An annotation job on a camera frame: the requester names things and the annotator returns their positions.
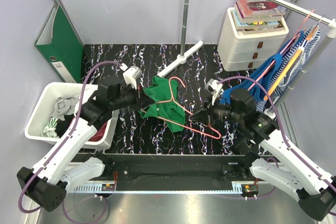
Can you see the green tank top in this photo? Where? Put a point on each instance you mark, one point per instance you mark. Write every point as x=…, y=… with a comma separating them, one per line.
x=163, y=107

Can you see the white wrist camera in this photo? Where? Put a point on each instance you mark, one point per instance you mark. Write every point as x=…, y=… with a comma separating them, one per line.
x=130, y=76
x=214, y=88

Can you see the grey garment in bin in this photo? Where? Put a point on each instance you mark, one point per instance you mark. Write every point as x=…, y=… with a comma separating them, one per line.
x=63, y=107

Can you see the green lever arch binder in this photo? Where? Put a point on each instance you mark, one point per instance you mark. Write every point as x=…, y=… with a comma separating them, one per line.
x=59, y=45

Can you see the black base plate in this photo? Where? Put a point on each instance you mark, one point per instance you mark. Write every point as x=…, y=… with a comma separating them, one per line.
x=153, y=173

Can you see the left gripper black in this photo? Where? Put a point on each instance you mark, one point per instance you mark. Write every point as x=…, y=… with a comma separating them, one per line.
x=141, y=100

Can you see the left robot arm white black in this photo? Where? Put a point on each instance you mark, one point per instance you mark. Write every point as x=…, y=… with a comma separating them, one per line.
x=48, y=182

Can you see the white three-drawer unit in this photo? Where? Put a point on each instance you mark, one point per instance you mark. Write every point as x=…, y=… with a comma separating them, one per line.
x=240, y=51

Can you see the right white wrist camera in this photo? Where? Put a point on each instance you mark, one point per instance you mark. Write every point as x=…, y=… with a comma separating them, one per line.
x=214, y=88

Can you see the bottom book yellow black cover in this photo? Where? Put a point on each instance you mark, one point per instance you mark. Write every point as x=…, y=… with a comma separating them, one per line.
x=261, y=27

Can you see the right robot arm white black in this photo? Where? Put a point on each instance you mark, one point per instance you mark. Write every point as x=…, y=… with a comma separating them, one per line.
x=308, y=184

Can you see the maroon garment in bin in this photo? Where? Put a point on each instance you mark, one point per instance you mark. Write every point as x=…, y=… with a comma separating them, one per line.
x=99, y=135

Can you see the orange wooden hanger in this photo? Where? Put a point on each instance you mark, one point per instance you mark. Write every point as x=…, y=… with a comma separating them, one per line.
x=294, y=60

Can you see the white laundry bin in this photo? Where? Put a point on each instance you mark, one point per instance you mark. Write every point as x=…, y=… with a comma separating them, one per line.
x=44, y=107

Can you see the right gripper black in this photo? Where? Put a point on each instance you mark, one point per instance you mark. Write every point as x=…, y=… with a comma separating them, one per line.
x=206, y=114

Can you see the blue white striped top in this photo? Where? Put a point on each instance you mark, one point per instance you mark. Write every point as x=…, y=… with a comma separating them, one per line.
x=280, y=69

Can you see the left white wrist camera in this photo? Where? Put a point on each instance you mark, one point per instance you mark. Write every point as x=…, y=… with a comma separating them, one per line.
x=130, y=76

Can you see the green white striped garment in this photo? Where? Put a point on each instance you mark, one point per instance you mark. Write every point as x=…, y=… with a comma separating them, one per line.
x=50, y=129

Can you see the top book pink cover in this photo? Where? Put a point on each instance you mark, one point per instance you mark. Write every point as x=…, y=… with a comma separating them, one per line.
x=260, y=8

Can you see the middle book teal cover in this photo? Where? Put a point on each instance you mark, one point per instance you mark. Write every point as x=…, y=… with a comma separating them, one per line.
x=238, y=21

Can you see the white garment in bin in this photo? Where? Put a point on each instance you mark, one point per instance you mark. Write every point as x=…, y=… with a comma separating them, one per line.
x=76, y=108

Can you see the metal clothes rack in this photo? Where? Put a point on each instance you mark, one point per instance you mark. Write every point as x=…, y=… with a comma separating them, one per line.
x=182, y=57

